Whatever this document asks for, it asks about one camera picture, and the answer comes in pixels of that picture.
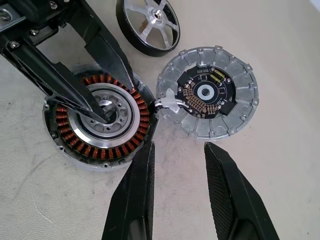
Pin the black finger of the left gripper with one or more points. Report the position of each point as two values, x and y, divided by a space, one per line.
57 75
107 47

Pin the black rimmed silver spoked rotor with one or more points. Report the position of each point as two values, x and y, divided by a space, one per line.
157 16

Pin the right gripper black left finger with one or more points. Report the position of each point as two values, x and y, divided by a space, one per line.
135 200

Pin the silver motor cover circuit board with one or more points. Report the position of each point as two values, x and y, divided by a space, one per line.
240 100

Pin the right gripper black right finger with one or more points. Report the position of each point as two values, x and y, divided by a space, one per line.
232 200

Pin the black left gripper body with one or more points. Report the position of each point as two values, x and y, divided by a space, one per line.
45 17

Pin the motor stator with copper windings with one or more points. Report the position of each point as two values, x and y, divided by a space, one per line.
75 142

